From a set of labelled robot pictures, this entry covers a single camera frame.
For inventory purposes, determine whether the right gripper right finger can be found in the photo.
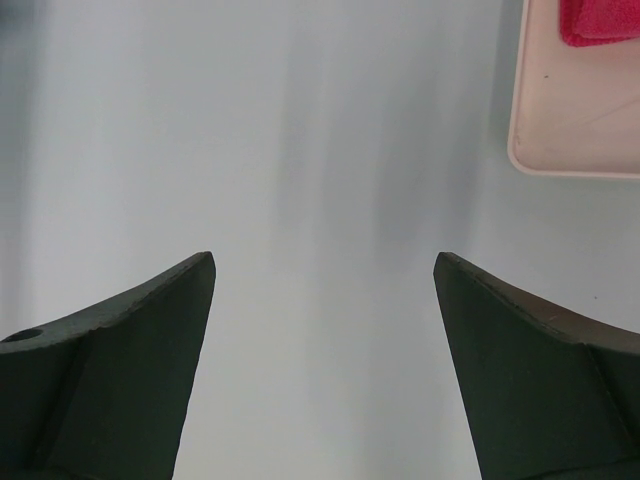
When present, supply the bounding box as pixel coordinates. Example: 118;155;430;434
433;252;639;479

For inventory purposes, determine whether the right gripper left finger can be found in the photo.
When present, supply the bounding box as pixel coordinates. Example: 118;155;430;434
1;252;216;479

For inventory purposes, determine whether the cream plastic tray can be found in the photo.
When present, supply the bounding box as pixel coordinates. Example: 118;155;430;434
507;1;639;179

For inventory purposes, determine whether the pink red towel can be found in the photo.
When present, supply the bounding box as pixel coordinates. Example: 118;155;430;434
559;0;639;47

